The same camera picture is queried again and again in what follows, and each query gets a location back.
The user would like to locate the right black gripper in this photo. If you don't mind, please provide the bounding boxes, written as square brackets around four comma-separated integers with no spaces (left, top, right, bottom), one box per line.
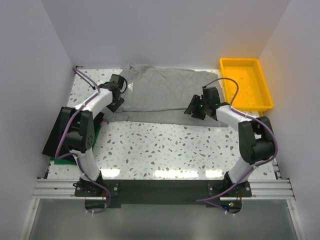
[184,94,209,120]

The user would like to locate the grey t shirt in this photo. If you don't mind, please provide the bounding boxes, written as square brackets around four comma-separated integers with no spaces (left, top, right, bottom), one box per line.
[102,64,227,127]

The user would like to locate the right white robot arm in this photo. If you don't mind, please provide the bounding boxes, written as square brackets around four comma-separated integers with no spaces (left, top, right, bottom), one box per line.
[184,87,278,197]

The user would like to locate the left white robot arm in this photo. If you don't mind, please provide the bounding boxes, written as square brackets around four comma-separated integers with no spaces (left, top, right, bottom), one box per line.
[54,74,128,196]

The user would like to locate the yellow plastic bin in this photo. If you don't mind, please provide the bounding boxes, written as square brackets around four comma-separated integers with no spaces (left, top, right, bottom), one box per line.
[219,58,274,112]

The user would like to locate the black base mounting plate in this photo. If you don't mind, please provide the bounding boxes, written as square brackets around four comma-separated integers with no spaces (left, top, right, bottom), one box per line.
[74,178,252,210]

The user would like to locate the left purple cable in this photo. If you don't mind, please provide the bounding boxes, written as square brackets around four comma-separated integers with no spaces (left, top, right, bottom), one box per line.
[54,67,112,215]

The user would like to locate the purple cable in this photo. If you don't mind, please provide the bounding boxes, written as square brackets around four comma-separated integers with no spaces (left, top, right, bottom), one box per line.
[196,77,278,210]
[54,67,112,215]

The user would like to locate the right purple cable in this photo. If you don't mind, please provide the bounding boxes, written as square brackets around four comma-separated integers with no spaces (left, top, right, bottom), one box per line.
[196,77,278,210]

